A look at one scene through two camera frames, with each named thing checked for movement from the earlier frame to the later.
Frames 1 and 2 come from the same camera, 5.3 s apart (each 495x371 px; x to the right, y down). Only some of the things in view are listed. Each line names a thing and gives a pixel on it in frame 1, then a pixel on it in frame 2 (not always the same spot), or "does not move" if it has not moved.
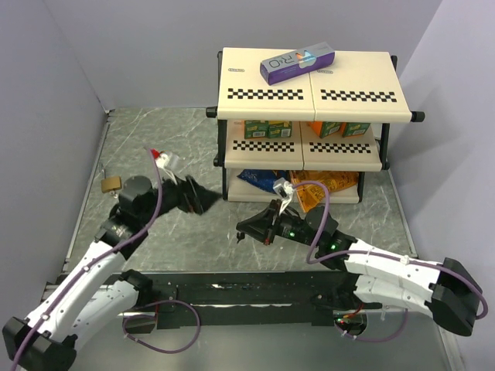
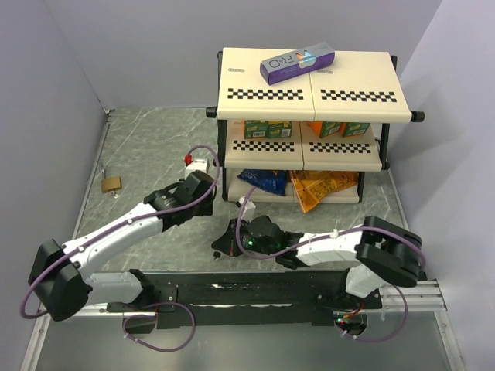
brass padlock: (110, 184) does not move
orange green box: (324, 128) does not move
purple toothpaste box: (298, 63) does not move
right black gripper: (260, 226) -> (227, 243)
